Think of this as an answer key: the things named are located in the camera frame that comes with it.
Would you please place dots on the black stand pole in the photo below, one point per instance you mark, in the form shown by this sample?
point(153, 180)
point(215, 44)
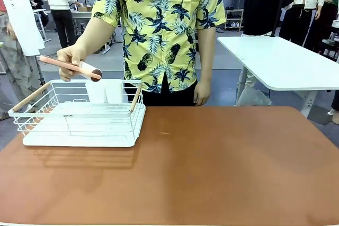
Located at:
point(278, 11)

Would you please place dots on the person in white coat, camouflage trousers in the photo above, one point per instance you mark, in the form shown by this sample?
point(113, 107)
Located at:
point(16, 19)

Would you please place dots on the person's right hand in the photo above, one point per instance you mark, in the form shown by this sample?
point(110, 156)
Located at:
point(69, 55)

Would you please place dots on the grey background workbench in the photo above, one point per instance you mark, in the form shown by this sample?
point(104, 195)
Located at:
point(79, 21)

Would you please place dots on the person's right forearm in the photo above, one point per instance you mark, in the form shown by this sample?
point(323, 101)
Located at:
point(98, 35)

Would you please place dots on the person in pineapple shirt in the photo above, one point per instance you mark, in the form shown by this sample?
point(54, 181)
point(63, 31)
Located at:
point(159, 25)

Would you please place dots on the person's left forearm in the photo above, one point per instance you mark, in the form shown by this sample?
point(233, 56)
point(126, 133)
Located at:
point(207, 54)

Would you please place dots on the white drip tray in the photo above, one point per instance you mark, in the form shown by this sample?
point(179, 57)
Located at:
point(79, 141)

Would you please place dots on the white cutlery holder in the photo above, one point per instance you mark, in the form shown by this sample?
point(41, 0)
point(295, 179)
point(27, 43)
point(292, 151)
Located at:
point(111, 92)

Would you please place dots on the clear plastic bag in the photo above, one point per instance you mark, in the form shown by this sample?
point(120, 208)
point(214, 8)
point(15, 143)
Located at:
point(253, 97)

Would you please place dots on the person's left hand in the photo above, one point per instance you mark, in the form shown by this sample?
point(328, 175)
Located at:
point(202, 93)

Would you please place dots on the shoe rack with shoes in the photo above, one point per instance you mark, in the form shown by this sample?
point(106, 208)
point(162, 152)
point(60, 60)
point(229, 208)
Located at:
point(234, 21)

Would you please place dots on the white sneaker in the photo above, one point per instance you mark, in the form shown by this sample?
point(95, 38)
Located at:
point(335, 116)

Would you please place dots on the seated person in dark clothes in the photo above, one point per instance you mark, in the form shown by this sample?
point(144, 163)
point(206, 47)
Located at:
point(35, 1)

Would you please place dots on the black trousers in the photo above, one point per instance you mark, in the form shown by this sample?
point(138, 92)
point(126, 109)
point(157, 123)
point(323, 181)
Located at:
point(169, 99)

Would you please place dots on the cardboard box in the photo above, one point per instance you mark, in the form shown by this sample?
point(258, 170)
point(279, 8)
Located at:
point(85, 8)

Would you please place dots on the white table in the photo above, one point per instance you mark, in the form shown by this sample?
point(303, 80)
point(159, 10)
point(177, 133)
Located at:
point(278, 62)

